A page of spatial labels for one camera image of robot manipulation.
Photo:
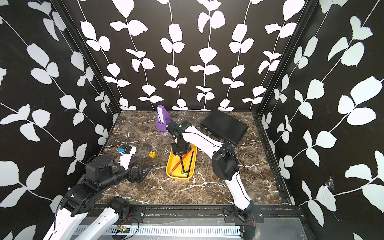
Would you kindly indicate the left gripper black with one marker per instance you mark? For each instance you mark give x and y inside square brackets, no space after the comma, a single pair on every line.
[140,176]

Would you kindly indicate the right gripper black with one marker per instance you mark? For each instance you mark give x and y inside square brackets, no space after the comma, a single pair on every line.
[176,152]

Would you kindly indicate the red hex key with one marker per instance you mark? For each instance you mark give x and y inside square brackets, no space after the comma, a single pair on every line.
[179,163]

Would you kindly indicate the yellow plastic storage tray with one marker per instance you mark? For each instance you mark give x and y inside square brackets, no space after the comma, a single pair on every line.
[173,160]

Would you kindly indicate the dark long hex key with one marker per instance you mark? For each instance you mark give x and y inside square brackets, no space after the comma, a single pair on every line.
[182,158]

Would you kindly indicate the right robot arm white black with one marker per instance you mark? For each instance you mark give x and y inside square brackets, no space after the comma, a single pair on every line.
[224,161]

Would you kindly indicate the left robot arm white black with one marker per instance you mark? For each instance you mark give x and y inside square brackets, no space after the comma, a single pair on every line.
[101,174]

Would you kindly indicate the small yellow die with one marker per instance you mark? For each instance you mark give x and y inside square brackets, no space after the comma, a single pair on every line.
[152,155]

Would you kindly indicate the purple metronome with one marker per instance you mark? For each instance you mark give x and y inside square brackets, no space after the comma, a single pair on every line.
[163,118]

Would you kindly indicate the black briefcase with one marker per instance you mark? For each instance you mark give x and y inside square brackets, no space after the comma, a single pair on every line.
[224,127]

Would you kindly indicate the perforated metal strip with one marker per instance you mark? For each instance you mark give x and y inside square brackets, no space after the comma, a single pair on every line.
[174,231]

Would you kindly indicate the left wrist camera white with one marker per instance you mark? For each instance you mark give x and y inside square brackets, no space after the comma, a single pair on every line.
[126,152]

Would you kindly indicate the black front mounting rail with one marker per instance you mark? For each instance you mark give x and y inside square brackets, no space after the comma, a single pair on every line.
[228,213]

